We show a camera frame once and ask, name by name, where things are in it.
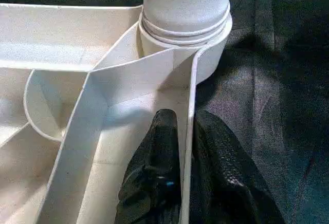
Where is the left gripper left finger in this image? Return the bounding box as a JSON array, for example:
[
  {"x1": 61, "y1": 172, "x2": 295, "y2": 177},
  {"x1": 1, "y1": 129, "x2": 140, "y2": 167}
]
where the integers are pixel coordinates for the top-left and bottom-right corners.
[{"x1": 114, "y1": 108, "x2": 181, "y2": 224}]

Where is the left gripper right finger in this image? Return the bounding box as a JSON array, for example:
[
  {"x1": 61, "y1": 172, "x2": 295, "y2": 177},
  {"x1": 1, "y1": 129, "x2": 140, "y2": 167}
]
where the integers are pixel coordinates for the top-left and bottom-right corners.
[{"x1": 189, "y1": 110, "x2": 286, "y2": 224}]

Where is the white plastic table top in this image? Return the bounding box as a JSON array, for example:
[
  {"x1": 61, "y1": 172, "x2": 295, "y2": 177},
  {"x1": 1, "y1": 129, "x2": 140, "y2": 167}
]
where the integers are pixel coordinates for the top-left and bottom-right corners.
[{"x1": 0, "y1": 3, "x2": 233, "y2": 224}]

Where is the white plastic table leg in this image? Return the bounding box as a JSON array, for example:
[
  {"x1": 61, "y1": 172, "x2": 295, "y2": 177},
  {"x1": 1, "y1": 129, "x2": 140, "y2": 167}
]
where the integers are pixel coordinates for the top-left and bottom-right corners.
[{"x1": 141, "y1": 0, "x2": 232, "y2": 46}]

